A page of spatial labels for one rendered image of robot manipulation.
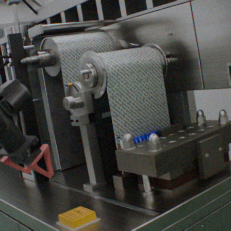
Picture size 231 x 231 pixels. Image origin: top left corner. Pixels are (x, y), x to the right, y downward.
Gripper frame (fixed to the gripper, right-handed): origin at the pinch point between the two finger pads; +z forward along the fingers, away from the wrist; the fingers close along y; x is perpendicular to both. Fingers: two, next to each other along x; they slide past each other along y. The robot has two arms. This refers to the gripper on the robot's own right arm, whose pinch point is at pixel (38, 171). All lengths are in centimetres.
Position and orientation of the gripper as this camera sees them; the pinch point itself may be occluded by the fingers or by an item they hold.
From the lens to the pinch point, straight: 91.9
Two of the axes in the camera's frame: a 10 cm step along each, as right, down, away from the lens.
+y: -7.1, 0.3, 7.0
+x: -5.1, 6.6, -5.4
